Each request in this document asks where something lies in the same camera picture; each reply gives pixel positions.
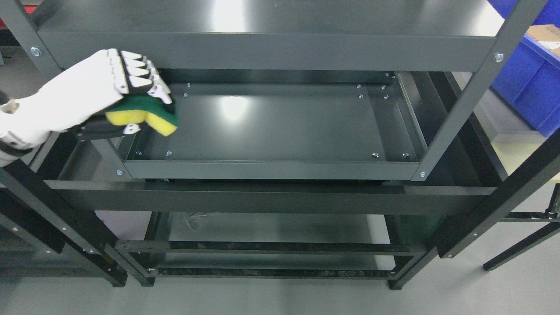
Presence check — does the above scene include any yellow green sponge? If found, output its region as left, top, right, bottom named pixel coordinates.
left=105, top=95, right=179, bottom=137

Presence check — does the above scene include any blue plastic bin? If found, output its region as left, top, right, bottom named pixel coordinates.
left=492, top=0, right=560, bottom=137

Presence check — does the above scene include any black metal shelf rack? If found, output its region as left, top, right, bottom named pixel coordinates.
left=1, top=0, right=559, bottom=291

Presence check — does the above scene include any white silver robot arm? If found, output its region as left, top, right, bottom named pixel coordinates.
left=0, top=49, right=178, bottom=167

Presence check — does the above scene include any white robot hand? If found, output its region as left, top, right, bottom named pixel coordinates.
left=0, top=49, right=173, bottom=150

